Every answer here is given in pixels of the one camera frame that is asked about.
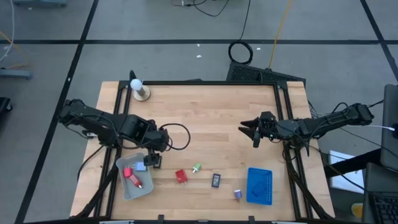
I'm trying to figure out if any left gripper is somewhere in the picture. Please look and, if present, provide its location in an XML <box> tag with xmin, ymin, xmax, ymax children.
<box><xmin>143</xmin><ymin>129</ymin><xmax>171</xmax><ymax>170</ymax></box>

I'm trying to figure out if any white bulb brass lamp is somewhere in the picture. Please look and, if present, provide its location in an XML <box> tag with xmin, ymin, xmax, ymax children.
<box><xmin>129</xmin><ymin>78</ymin><xmax>152</xmax><ymax>102</ymax></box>

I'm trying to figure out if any blue perforated plastic basket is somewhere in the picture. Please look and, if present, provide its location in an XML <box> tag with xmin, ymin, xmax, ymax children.
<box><xmin>246</xmin><ymin>167</ymin><xmax>274</xmax><ymax>207</ymax></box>

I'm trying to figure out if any yellow object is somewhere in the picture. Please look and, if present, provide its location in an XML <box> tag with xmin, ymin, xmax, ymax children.
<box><xmin>351</xmin><ymin>202</ymin><xmax>364</xmax><ymax>219</ymax></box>

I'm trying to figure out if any red block USB charger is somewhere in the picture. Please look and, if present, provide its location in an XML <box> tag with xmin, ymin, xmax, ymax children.
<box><xmin>175</xmin><ymin>169</ymin><xmax>188</xmax><ymax>185</ymax></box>

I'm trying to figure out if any grey plastic bin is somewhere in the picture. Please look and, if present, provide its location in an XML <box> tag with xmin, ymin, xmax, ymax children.
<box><xmin>115</xmin><ymin>152</ymin><xmax>155</xmax><ymax>201</ymax></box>

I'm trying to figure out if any dark office desk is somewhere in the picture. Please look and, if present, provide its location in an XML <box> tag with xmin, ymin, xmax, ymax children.
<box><xmin>323</xmin><ymin>147</ymin><xmax>398</xmax><ymax>224</ymax></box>

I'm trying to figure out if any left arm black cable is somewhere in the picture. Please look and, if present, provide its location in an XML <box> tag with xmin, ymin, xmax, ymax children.
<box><xmin>159</xmin><ymin>123</ymin><xmax>192</xmax><ymax>151</ymax></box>

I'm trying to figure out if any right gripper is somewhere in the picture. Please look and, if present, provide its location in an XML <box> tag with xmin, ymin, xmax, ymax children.
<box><xmin>238</xmin><ymin>111</ymin><xmax>280</xmax><ymax>149</ymax></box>

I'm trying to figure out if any black aluminium table frame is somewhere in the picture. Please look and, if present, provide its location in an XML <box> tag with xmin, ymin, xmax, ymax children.
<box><xmin>70</xmin><ymin>70</ymin><xmax>336</xmax><ymax>224</ymax></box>

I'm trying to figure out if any red plug with metal tip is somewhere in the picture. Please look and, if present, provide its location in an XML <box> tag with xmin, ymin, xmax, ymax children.
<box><xmin>128</xmin><ymin>174</ymin><xmax>144</xmax><ymax>190</ymax></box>

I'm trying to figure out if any black keyboard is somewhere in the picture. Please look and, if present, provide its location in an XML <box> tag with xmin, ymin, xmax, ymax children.
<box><xmin>368</xmin><ymin>192</ymin><xmax>398</xmax><ymax>224</ymax></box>

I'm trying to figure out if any black coiled floor cable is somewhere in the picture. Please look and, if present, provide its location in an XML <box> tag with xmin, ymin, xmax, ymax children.
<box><xmin>228</xmin><ymin>0</ymin><xmax>254</xmax><ymax>66</ymax></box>

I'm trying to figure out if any white floor cable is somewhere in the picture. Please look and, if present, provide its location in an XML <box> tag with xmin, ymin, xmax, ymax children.
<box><xmin>0</xmin><ymin>0</ymin><xmax>16</xmax><ymax>63</ymax></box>

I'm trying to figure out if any black looped floor cable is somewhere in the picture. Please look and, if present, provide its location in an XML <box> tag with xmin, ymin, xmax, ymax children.
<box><xmin>172</xmin><ymin>0</ymin><xmax>231</xmax><ymax>18</ymax></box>

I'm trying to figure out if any black perforated panel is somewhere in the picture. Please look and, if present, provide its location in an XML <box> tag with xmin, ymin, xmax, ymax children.
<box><xmin>225</xmin><ymin>61</ymin><xmax>307</xmax><ymax>85</ymax></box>

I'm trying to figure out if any grey laptop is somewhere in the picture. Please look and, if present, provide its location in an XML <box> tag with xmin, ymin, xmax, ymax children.
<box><xmin>379</xmin><ymin>83</ymin><xmax>398</xmax><ymax>172</ymax></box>

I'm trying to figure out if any white USB cable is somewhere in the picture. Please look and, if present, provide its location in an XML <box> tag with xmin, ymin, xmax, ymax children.
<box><xmin>329</xmin><ymin>114</ymin><xmax>396</xmax><ymax>132</ymax></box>

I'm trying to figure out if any grey desk foot bar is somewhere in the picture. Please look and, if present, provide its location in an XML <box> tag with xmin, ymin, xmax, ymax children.
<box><xmin>12</xmin><ymin>0</ymin><xmax>68</xmax><ymax>8</ymax></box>
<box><xmin>0</xmin><ymin>68</ymin><xmax>34</xmax><ymax>80</ymax></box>

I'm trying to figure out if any yellow hanging cord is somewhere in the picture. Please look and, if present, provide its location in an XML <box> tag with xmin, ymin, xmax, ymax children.
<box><xmin>267</xmin><ymin>0</ymin><xmax>294</xmax><ymax>70</ymax></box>

